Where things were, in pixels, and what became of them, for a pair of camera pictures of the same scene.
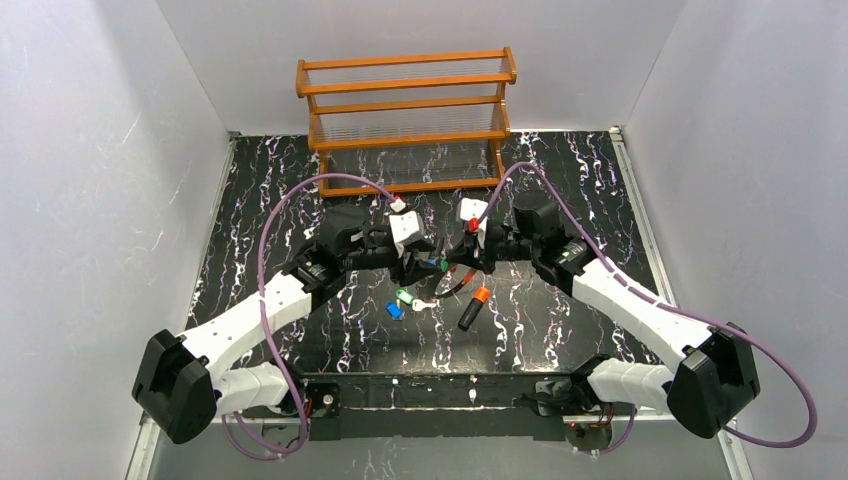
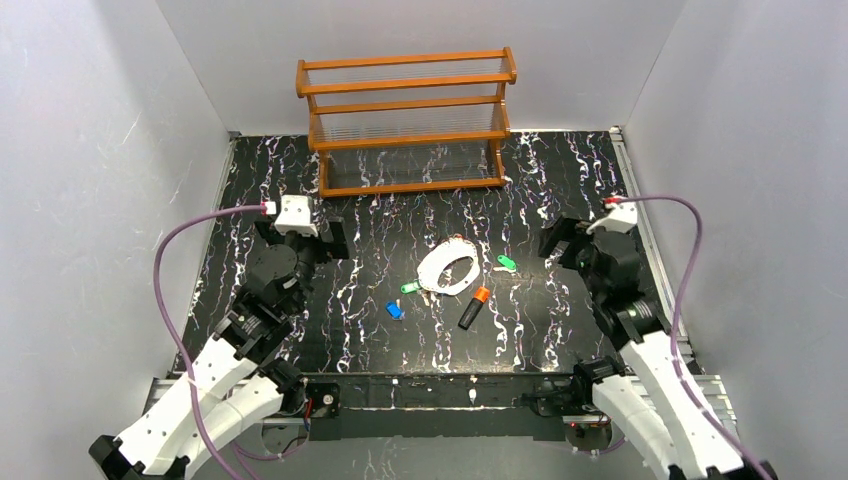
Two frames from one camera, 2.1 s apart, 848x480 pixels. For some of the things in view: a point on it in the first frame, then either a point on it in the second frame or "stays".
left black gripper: (408, 263) -> (329, 240)
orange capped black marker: (481, 296) stays
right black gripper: (472, 250) -> (563, 241)
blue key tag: (393, 310) stays
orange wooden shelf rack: (408, 123) stays
